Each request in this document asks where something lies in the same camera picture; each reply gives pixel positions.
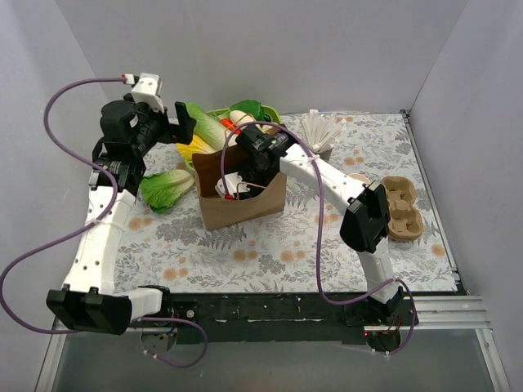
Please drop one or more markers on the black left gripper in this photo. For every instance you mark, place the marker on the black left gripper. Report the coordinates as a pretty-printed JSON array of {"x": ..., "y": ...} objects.
[{"x": 182, "y": 122}]

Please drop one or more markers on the brown paper bag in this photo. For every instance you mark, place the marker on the brown paper bag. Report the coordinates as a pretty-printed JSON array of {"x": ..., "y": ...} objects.
[{"x": 219, "y": 212}]

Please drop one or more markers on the brown cardboard cup carrier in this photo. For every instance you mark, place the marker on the brown cardboard cup carrier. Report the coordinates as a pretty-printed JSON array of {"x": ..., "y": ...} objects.
[{"x": 406, "y": 223}]

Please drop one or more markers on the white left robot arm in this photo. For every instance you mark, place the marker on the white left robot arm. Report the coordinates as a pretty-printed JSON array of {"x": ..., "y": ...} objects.
[{"x": 86, "y": 301}]

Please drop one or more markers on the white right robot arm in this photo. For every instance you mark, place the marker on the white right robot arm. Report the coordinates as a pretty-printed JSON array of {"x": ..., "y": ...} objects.
[{"x": 364, "y": 227}]

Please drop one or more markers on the yellow napa cabbage toy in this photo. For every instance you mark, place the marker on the yellow napa cabbage toy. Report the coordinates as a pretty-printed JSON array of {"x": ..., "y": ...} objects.
[{"x": 196, "y": 146}]

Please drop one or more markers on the green napa cabbage toy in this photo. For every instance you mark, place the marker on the green napa cabbage toy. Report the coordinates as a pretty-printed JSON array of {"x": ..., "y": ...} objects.
[{"x": 207, "y": 127}]

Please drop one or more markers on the white radish toy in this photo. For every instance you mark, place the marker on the white radish toy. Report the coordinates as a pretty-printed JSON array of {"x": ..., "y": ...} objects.
[{"x": 239, "y": 117}]

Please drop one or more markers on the green leafy vegetable toy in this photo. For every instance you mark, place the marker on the green leafy vegetable toy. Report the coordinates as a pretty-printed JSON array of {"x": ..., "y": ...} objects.
[{"x": 252, "y": 107}]

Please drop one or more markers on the grey straw holder cup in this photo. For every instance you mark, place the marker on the grey straw holder cup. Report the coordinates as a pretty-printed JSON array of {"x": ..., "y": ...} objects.
[{"x": 325, "y": 155}]

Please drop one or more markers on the small green cabbage toy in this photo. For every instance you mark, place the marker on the small green cabbage toy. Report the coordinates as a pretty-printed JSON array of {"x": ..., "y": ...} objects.
[{"x": 161, "y": 191}]

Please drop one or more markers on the white wrapped straws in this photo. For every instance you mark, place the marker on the white wrapped straws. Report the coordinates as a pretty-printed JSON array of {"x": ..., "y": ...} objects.
[{"x": 320, "y": 131}]

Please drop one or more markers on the floral table mat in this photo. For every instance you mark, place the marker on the floral table mat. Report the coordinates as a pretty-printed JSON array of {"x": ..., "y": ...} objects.
[{"x": 296, "y": 250}]

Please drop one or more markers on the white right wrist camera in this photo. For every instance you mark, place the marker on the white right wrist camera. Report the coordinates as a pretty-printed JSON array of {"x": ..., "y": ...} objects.
[{"x": 233, "y": 186}]

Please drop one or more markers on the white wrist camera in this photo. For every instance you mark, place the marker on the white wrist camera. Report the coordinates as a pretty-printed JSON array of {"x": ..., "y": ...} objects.
[
  {"x": 233, "y": 186},
  {"x": 146, "y": 89}
]

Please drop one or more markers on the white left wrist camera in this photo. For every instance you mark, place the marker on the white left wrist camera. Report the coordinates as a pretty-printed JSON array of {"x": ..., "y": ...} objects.
[{"x": 146, "y": 89}]

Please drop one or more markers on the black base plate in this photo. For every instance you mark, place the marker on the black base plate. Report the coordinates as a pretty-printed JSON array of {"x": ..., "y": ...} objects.
[{"x": 281, "y": 317}]

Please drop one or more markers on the aluminium frame rail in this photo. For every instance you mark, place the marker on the aluminium frame rail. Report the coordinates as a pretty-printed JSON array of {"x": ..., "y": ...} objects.
[{"x": 450, "y": 349}]

